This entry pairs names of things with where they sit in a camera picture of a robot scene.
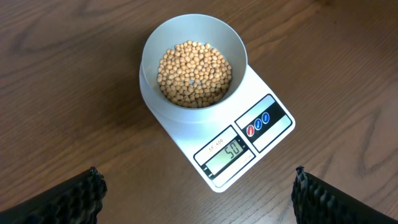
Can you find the soybeans in white bowl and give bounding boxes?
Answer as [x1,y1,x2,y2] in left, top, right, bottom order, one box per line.
[157,40,233,108]

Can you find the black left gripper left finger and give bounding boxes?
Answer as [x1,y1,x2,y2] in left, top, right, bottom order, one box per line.
[1,167,108,224]

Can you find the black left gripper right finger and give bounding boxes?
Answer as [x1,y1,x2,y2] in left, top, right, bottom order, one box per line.
[291,166,397,224]

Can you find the white digital kitchen scale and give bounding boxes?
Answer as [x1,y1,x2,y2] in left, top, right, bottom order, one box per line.
[139,67,295,193]

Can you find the white round bowl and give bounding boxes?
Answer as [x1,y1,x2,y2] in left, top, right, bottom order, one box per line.
[141,14,248,108]

